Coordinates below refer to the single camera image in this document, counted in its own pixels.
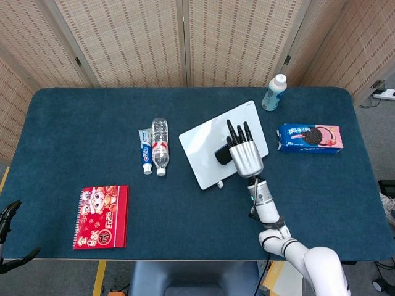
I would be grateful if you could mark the white tablet board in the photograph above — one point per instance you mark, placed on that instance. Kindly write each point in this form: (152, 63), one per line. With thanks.
(200, 148)

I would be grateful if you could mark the blue white toothpaste tube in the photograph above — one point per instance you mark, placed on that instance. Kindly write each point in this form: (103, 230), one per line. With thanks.
(146, 154)

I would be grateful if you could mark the white blue drink bottle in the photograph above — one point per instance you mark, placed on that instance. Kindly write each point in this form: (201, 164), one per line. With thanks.
(273, 95)

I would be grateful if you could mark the red 2026 desk calendar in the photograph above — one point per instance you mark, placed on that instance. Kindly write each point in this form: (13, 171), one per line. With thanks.
(102, 219)

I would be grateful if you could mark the black square block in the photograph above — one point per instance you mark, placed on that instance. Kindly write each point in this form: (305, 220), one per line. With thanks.
(222, 157)

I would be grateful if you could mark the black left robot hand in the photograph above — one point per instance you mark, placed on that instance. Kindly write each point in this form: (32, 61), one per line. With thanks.
(9, 212)

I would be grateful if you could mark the black caster wheel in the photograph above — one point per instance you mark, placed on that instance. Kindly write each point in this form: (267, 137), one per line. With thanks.
(378, 285)

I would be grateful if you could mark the dark blue tablecloth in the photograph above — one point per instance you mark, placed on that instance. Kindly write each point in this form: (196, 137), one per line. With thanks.
(197, 222)

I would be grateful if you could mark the blue Oreo cookie box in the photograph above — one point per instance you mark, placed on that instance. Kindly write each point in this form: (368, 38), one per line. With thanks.
(308, 138)

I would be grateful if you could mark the white power strip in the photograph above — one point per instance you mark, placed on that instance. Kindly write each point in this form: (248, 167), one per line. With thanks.
(385, 93)

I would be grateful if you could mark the woven bamboo folding screen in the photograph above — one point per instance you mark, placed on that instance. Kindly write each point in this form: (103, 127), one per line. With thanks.
(139, 40)

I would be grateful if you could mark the clear plastic water bottle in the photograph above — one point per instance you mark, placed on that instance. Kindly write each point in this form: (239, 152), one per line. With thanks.
(160, 148)

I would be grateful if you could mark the dark metal screen hinge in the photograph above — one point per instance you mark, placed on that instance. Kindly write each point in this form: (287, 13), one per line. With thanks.
(78, 61)
(287, 59)

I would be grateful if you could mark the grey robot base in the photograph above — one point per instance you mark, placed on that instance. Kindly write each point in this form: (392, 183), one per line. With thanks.
(191, 277)

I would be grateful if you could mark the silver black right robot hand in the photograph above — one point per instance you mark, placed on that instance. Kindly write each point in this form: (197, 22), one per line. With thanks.
(247, 160)

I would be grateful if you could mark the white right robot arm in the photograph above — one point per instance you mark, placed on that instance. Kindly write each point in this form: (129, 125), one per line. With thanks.
(268, 206)

